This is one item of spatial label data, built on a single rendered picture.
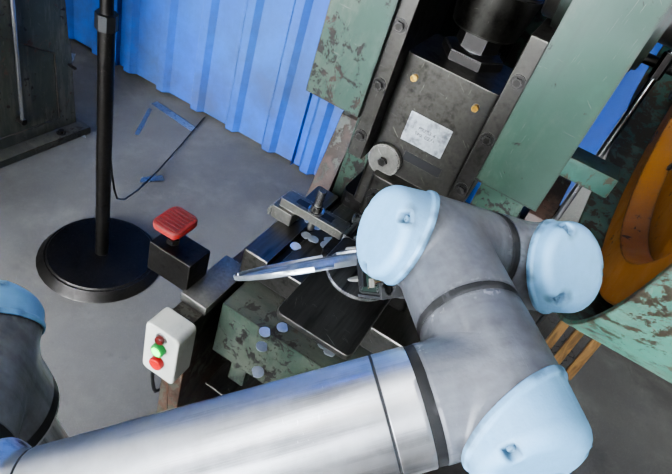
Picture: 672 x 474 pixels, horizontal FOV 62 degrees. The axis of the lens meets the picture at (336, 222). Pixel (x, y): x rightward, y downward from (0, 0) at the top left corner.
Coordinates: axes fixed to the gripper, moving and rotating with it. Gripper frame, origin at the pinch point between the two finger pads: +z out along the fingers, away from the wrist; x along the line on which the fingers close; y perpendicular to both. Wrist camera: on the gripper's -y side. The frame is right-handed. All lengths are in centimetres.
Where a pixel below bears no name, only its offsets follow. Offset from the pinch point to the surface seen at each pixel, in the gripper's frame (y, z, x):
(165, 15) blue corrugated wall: -15, 185, -106
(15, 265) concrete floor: 47, 138, -1
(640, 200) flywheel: -49.1, -6.6, -5.5
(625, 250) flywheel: -35.8, -12.5, 1.8
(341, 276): -6.9, 21.8, 3.7
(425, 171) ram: -15.5, 6.7, -12.7
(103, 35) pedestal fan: 23, 79, -56
